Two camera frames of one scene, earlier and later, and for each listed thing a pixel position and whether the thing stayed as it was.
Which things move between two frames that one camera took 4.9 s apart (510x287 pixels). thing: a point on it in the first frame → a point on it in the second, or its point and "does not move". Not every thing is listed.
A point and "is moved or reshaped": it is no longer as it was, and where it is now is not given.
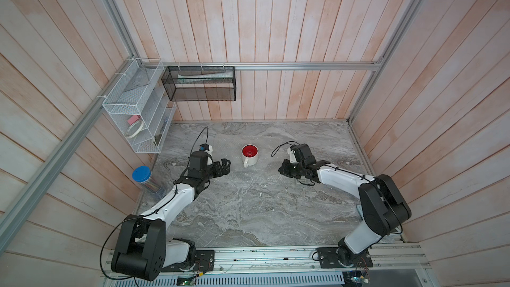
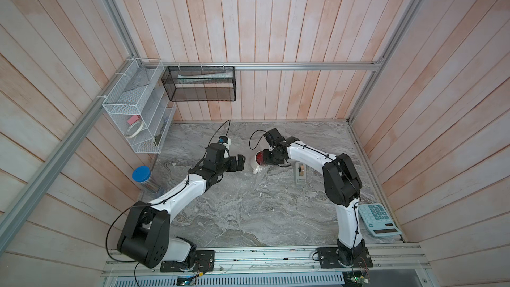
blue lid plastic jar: x=142 y=175 does not move
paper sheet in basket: x=183 y=78 does not move
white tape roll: x=133 y=129 does not move
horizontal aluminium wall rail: x=259 y=66 does not move
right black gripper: x=285 y=167 → x=266 y=159
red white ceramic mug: x=250 y=153 is moved or reshaped
